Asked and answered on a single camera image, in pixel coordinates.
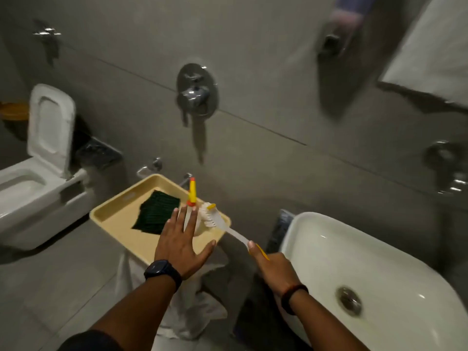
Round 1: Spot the person's left hand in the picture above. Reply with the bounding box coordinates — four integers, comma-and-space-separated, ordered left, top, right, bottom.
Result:
154, 206, 217, 281

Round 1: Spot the person's right hand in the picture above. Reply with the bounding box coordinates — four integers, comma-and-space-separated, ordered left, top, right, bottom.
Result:
247, 240, 302, 301

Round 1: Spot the white yellow cleaning brush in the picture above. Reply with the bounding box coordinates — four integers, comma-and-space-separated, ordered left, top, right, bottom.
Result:
202, 203, 271, 262

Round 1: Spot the person's right forearm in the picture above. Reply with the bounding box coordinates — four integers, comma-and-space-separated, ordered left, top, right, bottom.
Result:
289, 290, 371, 351

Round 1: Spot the person's left forearm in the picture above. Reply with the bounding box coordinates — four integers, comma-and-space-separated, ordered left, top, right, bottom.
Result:
91, 276, 177, 351

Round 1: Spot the dark floor mat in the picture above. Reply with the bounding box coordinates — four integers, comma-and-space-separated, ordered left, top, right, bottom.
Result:
265, 209, 296, 254

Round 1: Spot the black wrist watch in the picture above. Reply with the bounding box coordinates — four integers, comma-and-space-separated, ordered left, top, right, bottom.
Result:
144, 260, 183, 292

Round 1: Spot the white bottle with yellow nozzle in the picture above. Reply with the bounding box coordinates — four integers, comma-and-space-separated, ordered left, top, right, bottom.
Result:
184, 177, 206, 238

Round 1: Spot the dark wrist band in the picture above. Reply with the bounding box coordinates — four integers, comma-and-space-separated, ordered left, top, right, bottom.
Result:
280, 284, 310, 316

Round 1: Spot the white cloth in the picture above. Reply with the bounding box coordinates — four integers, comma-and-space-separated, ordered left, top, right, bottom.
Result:
115, 249, 228, 341

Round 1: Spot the dark green scrub pad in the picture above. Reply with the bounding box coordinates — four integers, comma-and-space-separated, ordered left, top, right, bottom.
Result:
131, 189, 181, 235

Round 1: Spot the beige plastic tray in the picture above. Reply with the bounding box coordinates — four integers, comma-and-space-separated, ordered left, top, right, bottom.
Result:
89, 174, 232, 266

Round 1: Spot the chrome hand sprayer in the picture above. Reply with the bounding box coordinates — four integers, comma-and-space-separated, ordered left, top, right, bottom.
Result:
136, 157, 164, 180

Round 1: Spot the chrome basin drain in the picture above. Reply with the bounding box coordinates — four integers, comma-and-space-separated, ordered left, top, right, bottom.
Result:
336, 286, 363, 318

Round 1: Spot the white wash basin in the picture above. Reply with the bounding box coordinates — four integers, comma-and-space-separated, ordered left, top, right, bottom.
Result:
279, 211, 468, 351

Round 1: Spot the chrome toilet paper holder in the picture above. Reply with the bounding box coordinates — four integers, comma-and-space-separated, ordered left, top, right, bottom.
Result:
75, 136, 123, 171

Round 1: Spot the dark sleeve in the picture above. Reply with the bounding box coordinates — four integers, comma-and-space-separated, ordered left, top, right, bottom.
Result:
58, 329, 123, 351

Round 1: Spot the chrome shower mixer valve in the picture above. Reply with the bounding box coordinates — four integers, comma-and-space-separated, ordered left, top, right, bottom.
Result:
176, 63, 219, 118

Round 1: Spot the white toilet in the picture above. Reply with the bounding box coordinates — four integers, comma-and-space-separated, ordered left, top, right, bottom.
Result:
0, 83, 96, 251

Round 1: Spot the chrome basin faucet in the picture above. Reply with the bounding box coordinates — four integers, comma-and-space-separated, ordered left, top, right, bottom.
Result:
423, 140, 468, 196

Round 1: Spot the orange container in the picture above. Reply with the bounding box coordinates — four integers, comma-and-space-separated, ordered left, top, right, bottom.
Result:
0, 102, 30, 122

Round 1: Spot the purple pink bottle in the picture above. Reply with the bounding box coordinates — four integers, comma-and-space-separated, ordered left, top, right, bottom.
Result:
328, 0, 378, 33

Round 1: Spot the white towel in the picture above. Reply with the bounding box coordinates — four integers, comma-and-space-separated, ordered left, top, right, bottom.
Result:
378, 0, 468, 108

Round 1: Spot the chrome wall hook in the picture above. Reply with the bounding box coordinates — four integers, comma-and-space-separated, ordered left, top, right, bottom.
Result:
32, 27, 62, 40

